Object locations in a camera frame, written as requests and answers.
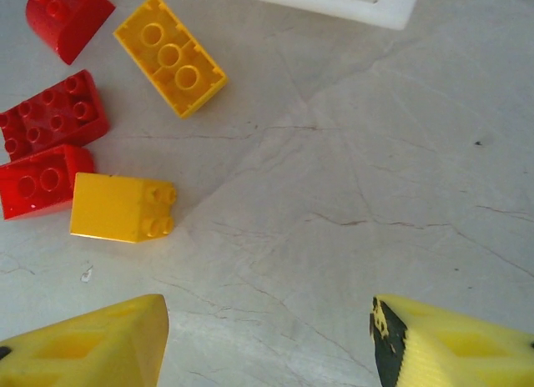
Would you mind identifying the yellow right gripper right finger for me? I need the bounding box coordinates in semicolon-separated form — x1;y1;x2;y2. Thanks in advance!
368;294;534;387

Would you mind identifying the yellow two-by-two lego brick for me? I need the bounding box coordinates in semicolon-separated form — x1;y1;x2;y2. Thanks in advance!
69;171;177;243

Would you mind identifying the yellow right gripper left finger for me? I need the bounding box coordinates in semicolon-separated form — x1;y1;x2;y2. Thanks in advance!
0;294;169;387

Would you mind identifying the white plastic bin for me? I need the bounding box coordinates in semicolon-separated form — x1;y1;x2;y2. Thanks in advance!
194;0;423;31

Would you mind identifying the red curved lego brick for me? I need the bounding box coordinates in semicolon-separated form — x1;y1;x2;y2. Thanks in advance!
25;0;117;66
0;143;96;222

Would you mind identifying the red two-by-four lego brick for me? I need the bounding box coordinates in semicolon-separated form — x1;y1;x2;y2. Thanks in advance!
0;68;111;163

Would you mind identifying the yellow two-by-four lego brick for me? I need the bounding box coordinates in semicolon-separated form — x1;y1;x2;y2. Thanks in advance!
113;0;229;121

